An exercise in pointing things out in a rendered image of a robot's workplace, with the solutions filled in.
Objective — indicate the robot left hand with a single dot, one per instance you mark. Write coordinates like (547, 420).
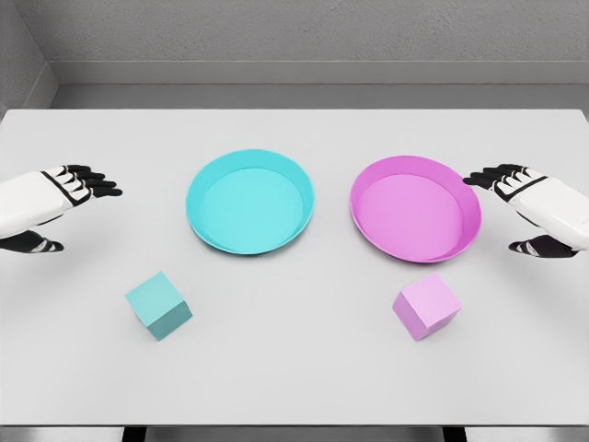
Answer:
(32, 198)

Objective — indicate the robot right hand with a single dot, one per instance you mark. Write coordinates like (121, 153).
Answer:
(550, 207)

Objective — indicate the pink round plate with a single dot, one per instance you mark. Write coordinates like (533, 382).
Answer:
(414, 209)

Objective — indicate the pink cube block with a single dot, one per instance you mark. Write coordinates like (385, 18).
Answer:
(426, 305)

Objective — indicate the cyan cube block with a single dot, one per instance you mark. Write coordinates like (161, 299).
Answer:
(158, 305)

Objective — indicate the cyan round plate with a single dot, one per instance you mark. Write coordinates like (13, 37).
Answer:
(250, 201)

